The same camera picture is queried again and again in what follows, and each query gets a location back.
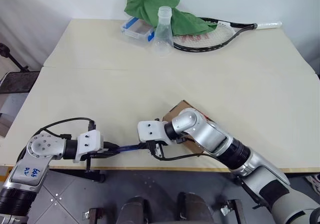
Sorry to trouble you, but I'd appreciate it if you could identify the black white tennis racket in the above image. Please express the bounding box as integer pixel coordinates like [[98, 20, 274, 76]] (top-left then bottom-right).
[[171, 17, 284, 53]]

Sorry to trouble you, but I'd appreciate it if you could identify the black tripod stand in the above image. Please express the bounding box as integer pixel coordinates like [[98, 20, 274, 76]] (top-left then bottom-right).
[[0, 43, 30, 72]]

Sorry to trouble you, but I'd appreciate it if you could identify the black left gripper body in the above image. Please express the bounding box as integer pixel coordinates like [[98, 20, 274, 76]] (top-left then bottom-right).
[[84, 147, 112, 171]]

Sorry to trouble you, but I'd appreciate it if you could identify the clear container with blue latches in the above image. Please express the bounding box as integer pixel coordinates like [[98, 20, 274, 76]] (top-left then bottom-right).
[[119, 16, 157, 48]]

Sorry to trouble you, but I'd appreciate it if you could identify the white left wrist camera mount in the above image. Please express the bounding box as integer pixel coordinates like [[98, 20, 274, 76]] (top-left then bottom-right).
[[73, 130, 105, 164]]

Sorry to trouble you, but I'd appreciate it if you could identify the brown cardboard box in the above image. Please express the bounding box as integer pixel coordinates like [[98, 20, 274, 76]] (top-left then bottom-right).
[[161, 99, 216, 157]]

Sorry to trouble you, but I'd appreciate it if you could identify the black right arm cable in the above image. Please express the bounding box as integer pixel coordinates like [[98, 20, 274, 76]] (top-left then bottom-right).
[[150, 148, 226, 163]]

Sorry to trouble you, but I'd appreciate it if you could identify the white sneaker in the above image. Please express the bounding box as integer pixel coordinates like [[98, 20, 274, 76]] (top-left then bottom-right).
[[305, 173, 320, 192]]

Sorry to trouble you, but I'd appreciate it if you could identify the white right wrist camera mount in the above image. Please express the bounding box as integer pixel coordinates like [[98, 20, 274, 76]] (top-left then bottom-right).
[[137, 120, 171, 146]]

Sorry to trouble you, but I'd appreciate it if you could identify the green cloth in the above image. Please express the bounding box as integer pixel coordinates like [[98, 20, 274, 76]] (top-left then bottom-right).
[[124, 0, 218, 37]]

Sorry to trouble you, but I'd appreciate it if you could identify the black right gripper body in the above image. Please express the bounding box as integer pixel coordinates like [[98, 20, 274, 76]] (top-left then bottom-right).
[[145, 140, 166, 160]]

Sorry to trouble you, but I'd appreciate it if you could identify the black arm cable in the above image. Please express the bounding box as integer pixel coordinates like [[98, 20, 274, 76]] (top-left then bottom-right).
[[16, 117, 98, 165], [150, 148, 226, 163]]

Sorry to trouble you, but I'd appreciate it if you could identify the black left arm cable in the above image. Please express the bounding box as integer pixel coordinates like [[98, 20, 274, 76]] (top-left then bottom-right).
[[16, 117, 98, 165]]

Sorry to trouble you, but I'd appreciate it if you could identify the clear plastic conical flask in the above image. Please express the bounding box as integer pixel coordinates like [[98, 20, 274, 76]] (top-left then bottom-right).
[[151, 6, 175, 57]]

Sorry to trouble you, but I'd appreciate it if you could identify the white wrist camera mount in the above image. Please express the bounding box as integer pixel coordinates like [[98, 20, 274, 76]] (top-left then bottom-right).
[[137, 120, 171, 146], [73, 130, 105, 164]]

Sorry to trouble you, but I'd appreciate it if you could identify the dark metal frame with caster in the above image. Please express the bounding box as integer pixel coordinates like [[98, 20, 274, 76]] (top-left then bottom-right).
[[220, 198, 249, 224], [81, 207, 104, 224]]

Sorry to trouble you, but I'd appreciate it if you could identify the black mesh panel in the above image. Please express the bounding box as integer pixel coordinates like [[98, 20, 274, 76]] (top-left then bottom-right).
[[0, 71, 41, 95]]

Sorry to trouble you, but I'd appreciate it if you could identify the dark rounded shape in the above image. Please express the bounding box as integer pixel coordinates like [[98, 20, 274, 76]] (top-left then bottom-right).
[[116, 195, 151, 224], [176, 191, 215, 224]]

